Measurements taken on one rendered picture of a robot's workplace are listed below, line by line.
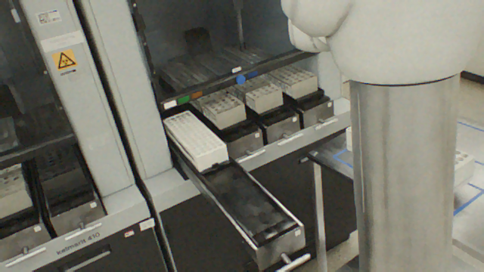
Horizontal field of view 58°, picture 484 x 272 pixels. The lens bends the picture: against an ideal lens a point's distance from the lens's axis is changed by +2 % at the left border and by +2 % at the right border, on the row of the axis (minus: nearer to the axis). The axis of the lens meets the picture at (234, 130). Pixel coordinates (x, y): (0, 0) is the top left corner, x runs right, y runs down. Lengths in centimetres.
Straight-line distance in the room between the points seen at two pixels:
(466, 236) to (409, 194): 60
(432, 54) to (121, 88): 100
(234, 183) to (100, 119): 43
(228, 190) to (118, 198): 38
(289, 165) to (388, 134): 115
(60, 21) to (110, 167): 45
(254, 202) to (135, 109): 46
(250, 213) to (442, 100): 75
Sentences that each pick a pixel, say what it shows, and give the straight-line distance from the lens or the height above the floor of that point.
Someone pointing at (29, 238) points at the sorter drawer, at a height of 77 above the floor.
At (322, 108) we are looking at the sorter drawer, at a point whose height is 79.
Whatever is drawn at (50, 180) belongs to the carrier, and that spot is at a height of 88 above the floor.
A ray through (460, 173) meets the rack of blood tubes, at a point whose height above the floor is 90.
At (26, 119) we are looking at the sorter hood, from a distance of 126.
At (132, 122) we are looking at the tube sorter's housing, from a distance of 133.
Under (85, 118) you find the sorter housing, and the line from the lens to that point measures 129.
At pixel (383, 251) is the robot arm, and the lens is 51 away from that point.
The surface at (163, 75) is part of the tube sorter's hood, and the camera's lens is 129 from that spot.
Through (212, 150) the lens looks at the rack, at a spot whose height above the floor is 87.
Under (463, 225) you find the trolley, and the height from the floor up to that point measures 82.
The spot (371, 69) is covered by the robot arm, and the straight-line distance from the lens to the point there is 40.
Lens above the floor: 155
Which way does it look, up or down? 31 degrees down
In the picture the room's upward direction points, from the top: 10 degrees counter-clockwise
